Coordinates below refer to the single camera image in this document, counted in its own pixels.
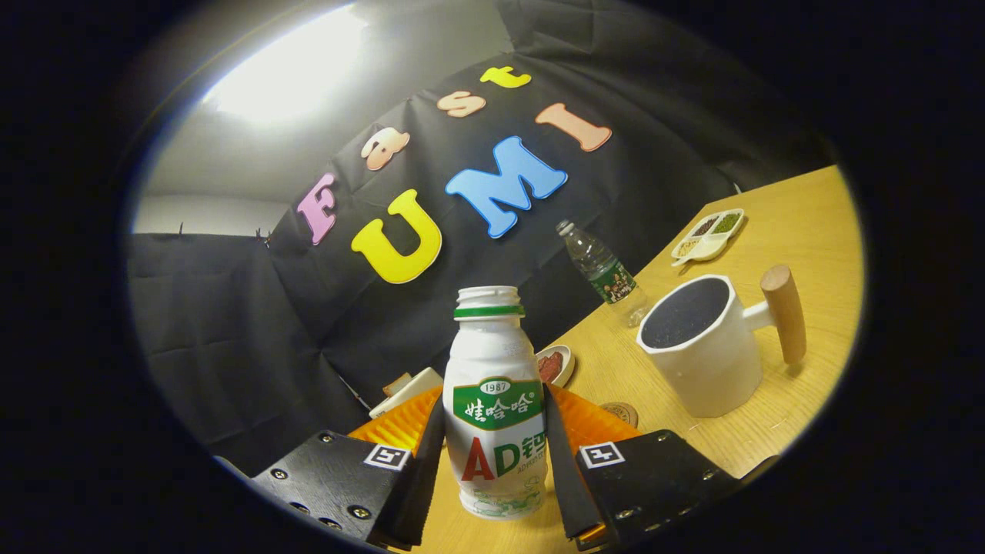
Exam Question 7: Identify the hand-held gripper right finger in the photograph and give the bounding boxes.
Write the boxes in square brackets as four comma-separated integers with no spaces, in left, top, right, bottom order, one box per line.
[543,382,743,551]

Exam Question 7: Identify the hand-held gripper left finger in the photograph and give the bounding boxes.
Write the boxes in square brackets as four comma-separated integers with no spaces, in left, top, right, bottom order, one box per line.
[215,385,447,551]

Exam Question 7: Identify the white juice bottle green label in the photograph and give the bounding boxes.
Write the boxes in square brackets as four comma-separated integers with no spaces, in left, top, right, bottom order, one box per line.
[442,285,551,521]

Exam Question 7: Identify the white cup wooden handle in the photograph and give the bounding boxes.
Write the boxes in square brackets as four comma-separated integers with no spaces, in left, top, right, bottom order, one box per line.
[636,265,808,419]

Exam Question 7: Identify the clear water bottle green label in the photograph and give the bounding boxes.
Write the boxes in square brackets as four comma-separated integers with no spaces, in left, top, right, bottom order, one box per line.
[556,219,651,329]

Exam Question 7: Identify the white toaster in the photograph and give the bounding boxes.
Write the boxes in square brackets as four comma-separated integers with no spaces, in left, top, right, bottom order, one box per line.
[368,367,445,420]

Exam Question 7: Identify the white round plate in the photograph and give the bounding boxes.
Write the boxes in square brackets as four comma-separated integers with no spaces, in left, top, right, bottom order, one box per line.
[536,344,576,389]

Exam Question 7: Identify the black backdrop cloth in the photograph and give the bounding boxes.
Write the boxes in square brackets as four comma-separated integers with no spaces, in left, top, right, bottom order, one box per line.
[127,0,836,478]

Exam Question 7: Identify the white divided dish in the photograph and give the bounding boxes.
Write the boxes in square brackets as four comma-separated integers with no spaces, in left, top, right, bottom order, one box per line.
[670,208,746,268]

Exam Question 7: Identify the wooden table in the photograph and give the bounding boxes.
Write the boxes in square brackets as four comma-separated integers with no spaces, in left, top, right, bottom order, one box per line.
[346,164,866,554]

